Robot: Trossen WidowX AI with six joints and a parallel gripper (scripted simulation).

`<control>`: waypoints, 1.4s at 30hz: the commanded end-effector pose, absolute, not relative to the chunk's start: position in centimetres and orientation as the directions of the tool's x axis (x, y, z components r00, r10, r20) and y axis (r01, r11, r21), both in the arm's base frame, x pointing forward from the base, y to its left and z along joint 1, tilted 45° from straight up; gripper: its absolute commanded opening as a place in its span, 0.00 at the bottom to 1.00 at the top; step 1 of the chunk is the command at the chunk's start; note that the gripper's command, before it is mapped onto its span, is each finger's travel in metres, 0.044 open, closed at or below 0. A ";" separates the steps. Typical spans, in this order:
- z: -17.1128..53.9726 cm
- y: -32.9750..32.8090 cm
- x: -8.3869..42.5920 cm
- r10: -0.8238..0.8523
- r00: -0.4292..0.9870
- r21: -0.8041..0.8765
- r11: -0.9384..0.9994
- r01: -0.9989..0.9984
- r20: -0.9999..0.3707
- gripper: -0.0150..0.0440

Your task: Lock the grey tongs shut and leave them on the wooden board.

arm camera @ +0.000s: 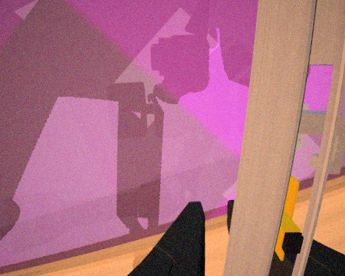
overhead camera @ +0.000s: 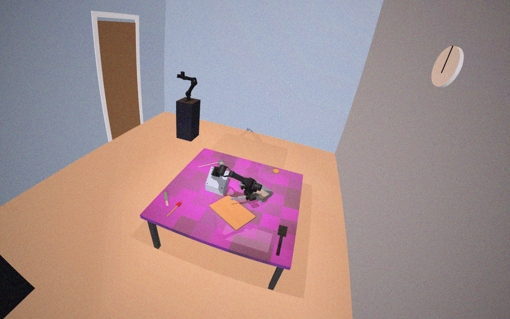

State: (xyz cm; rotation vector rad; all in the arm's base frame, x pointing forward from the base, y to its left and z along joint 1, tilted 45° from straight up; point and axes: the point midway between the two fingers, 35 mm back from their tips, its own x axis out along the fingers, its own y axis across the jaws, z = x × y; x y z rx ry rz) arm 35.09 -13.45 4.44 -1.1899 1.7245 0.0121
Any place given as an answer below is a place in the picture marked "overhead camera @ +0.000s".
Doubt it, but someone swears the light wooden board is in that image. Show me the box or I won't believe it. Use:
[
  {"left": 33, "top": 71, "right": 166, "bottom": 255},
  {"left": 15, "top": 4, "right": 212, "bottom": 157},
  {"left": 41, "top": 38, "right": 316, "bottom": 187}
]
[{"left": 209, "top": 195, "right": 256, "bottom": 231}]

